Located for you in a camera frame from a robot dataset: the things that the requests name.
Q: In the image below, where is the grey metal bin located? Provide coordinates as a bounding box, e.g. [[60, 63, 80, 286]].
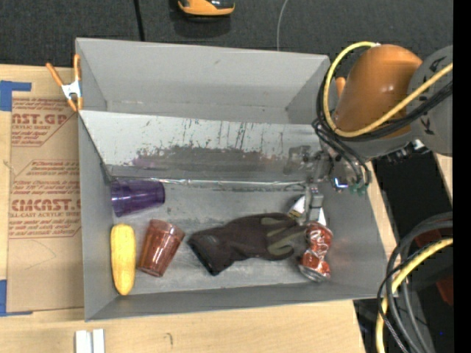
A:
[[74, 38, 389, 322]]

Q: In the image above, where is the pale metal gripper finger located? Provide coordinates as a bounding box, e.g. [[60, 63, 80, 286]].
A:
[[288, 184, 312, 220], [308, 192, 329, 228]]

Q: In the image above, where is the purple plastic cup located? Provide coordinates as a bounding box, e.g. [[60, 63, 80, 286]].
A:
[[110, 179, 166, 218]]

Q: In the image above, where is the yellow toy corn cob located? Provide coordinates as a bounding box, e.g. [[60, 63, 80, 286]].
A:
[[110, 223, 137, 296]]

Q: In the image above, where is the crushed red drink can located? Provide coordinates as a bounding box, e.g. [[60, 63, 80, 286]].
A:
[[297, 221, 335, 283]]

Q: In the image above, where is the red-brown plastic cup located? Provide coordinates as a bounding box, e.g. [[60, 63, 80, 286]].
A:
[[138, 218, 186, 278]]

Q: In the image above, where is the dark brown cloth glove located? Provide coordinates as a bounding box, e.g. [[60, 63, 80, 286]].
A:
[[187, 212, 308, 276]]

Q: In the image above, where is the brown cardboard board, red print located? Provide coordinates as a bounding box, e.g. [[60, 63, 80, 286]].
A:
[[0, 63, 85, 318]]

